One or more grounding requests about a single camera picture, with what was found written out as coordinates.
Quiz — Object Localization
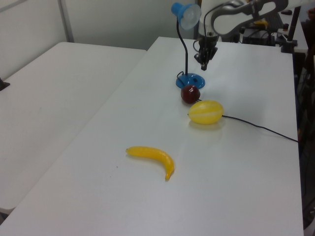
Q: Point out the yellow striped melon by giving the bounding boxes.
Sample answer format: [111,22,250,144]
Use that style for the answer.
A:
[188,99,224,125]

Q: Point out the black keyboard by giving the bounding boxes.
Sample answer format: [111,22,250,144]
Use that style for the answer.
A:
[267,12,284,28]

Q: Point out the dark red apple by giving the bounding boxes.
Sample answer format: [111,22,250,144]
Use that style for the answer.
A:
[181,84,201,104]

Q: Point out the blue gooseneck desk lamp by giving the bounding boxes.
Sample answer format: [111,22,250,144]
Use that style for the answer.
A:
[171,2,205,89]

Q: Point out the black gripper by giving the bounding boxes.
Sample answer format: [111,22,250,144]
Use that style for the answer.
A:
[194,35,219,71]

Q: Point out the yellow banana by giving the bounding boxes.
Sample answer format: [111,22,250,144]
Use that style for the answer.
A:
[126,146,175,182]

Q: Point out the black lamp power cable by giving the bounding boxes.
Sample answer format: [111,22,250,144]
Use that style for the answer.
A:
[196,99,299,143]

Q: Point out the black camera stand pole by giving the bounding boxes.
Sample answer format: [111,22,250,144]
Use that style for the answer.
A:
[280,5,303,54]

